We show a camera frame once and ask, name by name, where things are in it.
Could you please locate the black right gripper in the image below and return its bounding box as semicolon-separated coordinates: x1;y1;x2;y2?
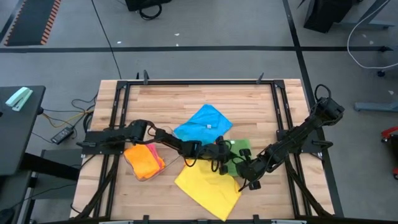
235;148;266;192

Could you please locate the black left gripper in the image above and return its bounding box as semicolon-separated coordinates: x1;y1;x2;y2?
201;135;234;175

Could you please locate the green microfiber towel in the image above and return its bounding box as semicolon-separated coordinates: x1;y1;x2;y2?
217;138;252;177

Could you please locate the blue microfiber towel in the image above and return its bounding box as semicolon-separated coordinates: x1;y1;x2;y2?
173;104;233;146

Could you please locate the pink microfiber towel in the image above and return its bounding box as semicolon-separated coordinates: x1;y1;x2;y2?
146;143;166;170

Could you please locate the orange microfiber towel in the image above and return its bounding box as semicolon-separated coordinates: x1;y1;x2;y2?
124;143;162;180

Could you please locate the yellow microfiber towel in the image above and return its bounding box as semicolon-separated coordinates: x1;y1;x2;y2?
174;158;243;222

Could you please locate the clear plastic bin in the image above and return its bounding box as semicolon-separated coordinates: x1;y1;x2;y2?
123;126;184;182

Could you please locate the grey table leg foot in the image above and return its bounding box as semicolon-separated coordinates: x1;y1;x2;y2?
353;101;398;113

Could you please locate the red cart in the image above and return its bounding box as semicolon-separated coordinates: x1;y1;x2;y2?
381;126;398;180

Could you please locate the black power adapter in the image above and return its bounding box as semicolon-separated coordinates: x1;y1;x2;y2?
50;126;75;146

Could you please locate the grey desk base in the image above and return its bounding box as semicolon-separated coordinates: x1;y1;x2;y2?
20;148;83;224

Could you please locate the black cabinet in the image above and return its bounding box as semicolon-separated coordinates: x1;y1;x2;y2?
303;0;396;34

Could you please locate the black side desk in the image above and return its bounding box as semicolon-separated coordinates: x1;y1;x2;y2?
0;85;47;177

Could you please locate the mint green stapler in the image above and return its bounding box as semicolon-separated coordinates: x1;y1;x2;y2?
5;86;34;112

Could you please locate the black mat orange striped edge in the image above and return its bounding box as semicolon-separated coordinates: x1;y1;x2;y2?
3;0;62;47

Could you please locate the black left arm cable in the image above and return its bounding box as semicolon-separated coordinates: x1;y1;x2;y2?
183;154;220;174

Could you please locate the black coiled cable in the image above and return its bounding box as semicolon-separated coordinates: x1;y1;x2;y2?
70;93;99;134

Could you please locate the yellow cable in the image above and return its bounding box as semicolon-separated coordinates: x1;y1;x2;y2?
42;108;95;129

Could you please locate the white cable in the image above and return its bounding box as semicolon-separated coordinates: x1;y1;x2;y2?
346;0;398;70

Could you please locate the long black cable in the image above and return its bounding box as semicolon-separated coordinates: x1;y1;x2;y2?
91;0;123;80

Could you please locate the black box with cable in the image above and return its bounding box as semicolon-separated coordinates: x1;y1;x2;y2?
124;0;172;21

